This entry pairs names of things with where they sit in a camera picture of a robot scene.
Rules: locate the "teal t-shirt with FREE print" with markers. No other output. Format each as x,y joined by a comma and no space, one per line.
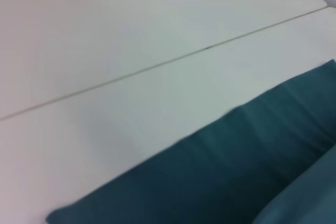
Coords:
210,169

